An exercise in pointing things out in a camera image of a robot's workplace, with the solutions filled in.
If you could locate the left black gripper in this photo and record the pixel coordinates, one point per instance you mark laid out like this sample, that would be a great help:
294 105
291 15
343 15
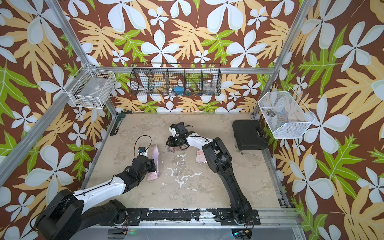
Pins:
151 162

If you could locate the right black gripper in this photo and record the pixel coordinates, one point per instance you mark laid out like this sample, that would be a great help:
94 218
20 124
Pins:
171 143

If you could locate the pink ruler set pouch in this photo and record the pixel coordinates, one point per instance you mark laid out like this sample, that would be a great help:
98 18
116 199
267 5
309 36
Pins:
200 157
153 174

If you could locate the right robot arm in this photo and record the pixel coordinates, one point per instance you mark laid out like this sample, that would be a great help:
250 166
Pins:
219 161

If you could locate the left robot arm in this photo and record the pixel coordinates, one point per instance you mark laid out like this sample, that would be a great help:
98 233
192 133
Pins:
71 212

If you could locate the blue object in basket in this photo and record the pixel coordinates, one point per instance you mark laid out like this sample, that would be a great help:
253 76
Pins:
179 91

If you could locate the green black pipe wrench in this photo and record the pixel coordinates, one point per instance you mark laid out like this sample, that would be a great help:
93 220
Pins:
117 124

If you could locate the black plastic tool case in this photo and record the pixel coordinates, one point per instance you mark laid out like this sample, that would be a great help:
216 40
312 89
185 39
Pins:
248 135

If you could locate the small dark object in basket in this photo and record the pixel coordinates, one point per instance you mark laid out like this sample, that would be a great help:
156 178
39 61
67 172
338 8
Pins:
271 113

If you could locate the white mesh basket right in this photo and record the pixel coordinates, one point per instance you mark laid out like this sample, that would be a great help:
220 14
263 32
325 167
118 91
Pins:
293 118

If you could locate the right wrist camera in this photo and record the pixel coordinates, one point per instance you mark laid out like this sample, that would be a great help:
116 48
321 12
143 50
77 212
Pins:
173 131

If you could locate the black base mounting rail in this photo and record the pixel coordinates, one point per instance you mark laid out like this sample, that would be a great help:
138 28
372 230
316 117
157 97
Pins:
222 216

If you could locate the black wire basket rear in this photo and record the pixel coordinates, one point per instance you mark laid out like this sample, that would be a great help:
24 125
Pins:
197 79

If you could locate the white wire basket left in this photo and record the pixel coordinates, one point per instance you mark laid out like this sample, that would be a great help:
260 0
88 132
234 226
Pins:
91 87

